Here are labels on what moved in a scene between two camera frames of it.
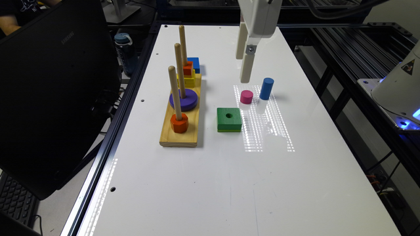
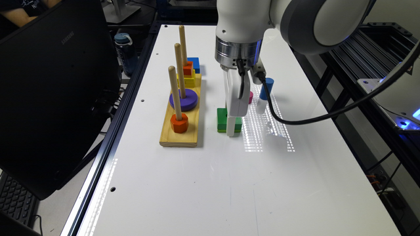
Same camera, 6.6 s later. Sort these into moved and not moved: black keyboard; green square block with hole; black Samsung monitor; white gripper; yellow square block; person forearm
Moved: person forearm; white gripper
Not moved: green square block with hole; yellow square block; black keyboard; black Samsung monitor
